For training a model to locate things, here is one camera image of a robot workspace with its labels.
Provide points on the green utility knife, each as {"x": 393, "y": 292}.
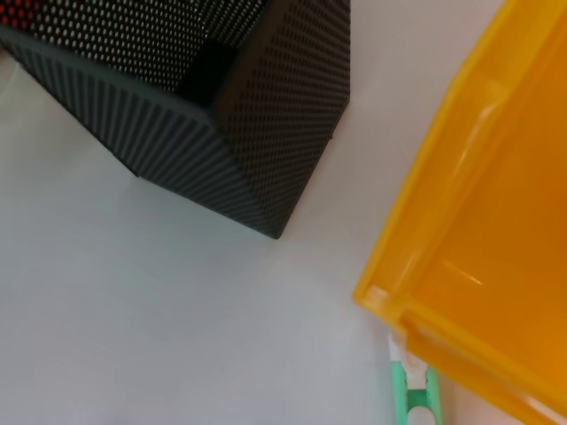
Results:
{"x": 401, "y": 389}

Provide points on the black mesh pen holder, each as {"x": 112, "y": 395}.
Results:
{"x": 266, "y": 133}

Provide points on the yellow plastic bin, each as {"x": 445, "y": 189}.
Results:
{"x": 509, "y": 221}

